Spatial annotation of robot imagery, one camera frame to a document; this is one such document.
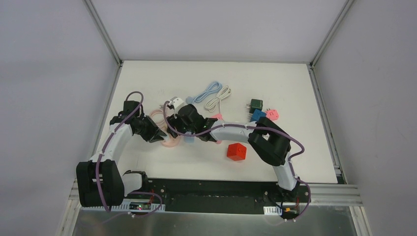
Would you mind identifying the pink round socket base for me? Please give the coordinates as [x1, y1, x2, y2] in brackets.
[160, 136, 181, 148]

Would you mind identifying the light blue plug box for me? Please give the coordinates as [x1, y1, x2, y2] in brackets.
[183, 136, 195, 144]

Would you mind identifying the white power strip cable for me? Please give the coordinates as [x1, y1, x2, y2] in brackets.
[204, 85, 233, 114]

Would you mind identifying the pink triangular power strip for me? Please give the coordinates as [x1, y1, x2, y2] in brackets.
[211, 114, 224, 121]

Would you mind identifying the red cube socket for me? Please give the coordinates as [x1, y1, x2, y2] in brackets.
[226, 143, 247, 161]

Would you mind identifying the blue cube socket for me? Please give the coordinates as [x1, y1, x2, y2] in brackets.
[249, 109, 266, 122]

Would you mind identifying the green cube socket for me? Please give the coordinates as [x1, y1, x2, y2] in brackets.
[246, 98, 263, 114]

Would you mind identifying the pink plug adapter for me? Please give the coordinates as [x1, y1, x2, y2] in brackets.
[265, 109, 279, 121]

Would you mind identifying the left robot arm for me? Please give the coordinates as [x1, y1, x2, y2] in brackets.
[76, 100, 167, 207]

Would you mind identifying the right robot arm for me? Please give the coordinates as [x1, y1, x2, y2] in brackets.
[164, 104, 305, 202]

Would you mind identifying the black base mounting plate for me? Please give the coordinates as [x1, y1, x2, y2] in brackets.
[128, 178, 310, 215]

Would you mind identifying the pink coiled cable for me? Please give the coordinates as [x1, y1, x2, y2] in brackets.
[149, 109, 167, 129]

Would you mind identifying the light blue cable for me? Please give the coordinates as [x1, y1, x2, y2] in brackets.
[185, 81, 223, 105]

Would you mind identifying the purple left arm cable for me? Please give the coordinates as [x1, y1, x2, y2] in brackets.
[95, 91, 164, 219]

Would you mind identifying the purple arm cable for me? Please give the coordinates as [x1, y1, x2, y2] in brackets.
[163, 100, 312, 222]
[95, 91, 164, 219]

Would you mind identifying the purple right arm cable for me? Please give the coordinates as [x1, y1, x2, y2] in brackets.
[163, 100, 312, 222]

